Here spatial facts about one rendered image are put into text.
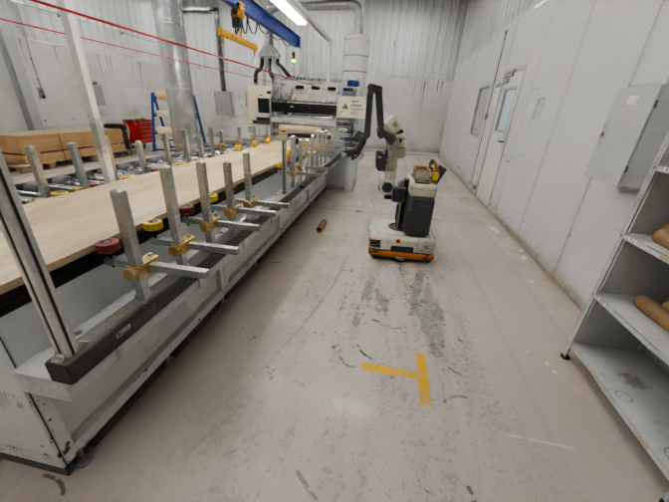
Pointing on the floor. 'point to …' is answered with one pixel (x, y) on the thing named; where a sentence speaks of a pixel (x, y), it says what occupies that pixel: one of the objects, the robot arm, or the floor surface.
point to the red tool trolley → (139, 130)
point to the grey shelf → (633, 321)
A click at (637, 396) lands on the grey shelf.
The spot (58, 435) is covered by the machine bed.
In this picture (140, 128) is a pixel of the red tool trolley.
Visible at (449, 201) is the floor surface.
